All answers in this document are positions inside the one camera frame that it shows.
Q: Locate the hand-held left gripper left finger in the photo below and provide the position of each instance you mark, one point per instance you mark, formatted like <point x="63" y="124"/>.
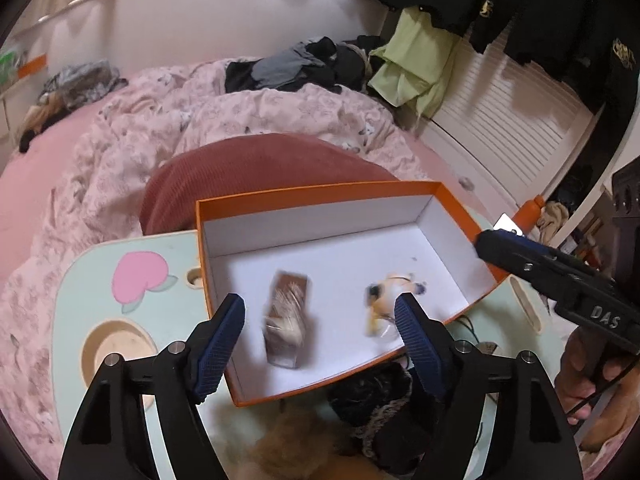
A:
<point x="220" y="350"/>

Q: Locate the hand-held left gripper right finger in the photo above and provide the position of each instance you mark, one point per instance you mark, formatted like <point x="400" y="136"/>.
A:
<point x="417" y="345"/>

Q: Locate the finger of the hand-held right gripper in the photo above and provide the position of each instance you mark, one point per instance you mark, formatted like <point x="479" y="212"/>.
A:
<point x="505" y="251"/>

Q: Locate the small calico toy figure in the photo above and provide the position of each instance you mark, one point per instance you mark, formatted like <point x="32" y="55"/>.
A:
<point x="385" y="302"/>

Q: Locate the brown snack packet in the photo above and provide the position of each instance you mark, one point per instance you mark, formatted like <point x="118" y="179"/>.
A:
<point x="287" y="320"/>

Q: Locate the black lace cloth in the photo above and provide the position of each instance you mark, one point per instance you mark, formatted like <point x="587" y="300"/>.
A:
<point x="380" y="410"/>

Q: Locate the orange cardboard box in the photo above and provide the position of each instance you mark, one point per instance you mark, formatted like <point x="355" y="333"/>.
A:
<point x="350" y="250"/>

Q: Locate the tan plush toy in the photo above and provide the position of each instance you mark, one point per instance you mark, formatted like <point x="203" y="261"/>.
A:
<point x="295" y="452"/>

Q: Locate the person's right hand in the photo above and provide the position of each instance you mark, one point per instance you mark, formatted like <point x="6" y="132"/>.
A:
<point x="575" y="375"/>

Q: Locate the orange bottle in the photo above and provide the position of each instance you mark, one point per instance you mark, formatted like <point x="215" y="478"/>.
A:
<point x="527" y="215"/>

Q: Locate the beige crumpled cloth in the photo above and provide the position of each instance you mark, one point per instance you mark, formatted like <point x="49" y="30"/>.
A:
<point x="552" y="216"/>

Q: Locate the white slatted wardrobe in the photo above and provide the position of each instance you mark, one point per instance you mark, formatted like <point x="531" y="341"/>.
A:
<point x="510" y="125"/>

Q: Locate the light green shirt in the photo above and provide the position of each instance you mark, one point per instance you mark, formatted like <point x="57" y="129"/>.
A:
<point x="405" y="70"/>

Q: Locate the pink floral blanket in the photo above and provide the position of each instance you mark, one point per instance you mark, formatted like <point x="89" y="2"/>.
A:
<point x="150" y="110"/>

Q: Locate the pile of dark clothes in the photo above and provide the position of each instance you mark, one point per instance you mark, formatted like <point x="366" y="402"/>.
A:
<point x="280" y="67"/>

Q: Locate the tan garment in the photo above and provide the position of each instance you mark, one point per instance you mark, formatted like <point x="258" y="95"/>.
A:
<point x="45" y="116"/>

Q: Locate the grey patterned clothes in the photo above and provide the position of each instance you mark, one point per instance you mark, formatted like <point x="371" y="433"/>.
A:
<point x="80" y="80"/>

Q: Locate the small orange box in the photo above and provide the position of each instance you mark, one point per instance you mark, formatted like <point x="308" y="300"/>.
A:
<point x="35" y="64"/>

